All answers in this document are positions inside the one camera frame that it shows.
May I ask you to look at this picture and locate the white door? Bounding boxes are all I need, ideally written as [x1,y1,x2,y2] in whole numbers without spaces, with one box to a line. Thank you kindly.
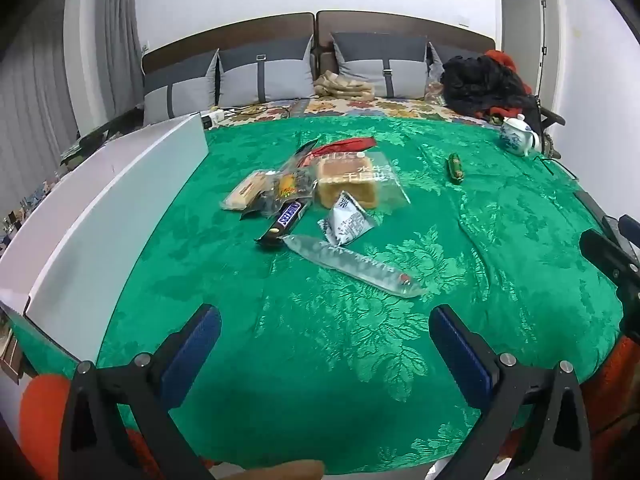
[500,0,551,103]

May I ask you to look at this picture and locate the orange cloth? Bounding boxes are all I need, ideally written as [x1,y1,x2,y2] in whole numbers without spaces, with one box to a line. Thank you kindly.
[20,374,77,480]

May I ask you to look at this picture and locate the folded beige cloth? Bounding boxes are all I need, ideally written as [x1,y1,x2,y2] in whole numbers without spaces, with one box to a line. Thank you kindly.
[315,70,375,102]

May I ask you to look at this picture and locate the clear cake packet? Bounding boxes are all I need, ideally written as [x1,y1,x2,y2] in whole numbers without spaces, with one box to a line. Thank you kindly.
[300,150,412,211]

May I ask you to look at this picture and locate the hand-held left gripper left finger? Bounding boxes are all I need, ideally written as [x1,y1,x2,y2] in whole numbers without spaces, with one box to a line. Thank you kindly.
[59,304,222,480]

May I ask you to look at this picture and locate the red garment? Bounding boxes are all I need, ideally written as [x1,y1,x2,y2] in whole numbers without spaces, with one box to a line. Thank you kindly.
[482,50,523,75]

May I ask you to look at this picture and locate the white flat board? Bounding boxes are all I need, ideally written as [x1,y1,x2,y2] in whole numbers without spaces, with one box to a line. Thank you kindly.
[0,114,210,362]

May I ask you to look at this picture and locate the grey pillows row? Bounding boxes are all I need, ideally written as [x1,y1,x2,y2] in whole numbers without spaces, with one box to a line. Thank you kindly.
[141,10,496,78]

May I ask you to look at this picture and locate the grey curtain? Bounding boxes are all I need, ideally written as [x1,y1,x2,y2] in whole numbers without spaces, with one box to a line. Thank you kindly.
[0,0,146,221]

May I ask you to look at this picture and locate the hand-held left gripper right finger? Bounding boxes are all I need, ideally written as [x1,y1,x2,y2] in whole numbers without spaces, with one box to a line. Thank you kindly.
[429,304,593,480]

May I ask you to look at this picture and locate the black flat device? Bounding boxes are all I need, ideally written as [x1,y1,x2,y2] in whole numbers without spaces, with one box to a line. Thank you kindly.
[574,191,609,229]

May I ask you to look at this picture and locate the grey triangular snack packet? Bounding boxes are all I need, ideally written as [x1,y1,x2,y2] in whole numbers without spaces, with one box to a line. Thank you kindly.
[318,190,376,247]

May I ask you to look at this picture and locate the dark chocolate bar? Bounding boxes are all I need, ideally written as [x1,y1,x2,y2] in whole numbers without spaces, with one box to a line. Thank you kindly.
[255,199,307,250]

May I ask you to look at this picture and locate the green brocade blanket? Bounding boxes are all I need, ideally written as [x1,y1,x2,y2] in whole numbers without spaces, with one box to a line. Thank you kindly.
[10,117,636,477]

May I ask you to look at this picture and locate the eyeglasses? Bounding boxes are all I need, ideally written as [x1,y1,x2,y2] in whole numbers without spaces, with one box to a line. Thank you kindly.
[535,156,578,182]

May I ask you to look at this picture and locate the beige biscuit packet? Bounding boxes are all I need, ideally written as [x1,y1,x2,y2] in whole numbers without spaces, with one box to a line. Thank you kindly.
[221,170,273,211]

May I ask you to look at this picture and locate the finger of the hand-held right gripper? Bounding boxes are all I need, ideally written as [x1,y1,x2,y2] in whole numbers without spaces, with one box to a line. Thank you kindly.
[579,229,640,292]
[602,214,640,253]

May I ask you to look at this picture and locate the black clothes pile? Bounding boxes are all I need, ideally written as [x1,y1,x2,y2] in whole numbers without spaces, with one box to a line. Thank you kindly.
[441,55,538,117]

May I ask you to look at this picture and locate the blue and white teapot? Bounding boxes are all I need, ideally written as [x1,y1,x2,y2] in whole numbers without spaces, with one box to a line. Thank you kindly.
[498,114,542,157]

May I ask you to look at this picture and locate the long clear snack packet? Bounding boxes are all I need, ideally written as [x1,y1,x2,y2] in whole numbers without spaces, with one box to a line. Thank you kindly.
[282,234,426,300]

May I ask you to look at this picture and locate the red snack packet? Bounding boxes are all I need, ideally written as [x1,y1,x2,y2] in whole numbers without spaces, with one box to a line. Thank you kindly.
[310,136,376,161]

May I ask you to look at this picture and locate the clear orange-print snack packet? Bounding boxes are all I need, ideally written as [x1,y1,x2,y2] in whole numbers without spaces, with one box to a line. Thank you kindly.
[240,157,318,218]

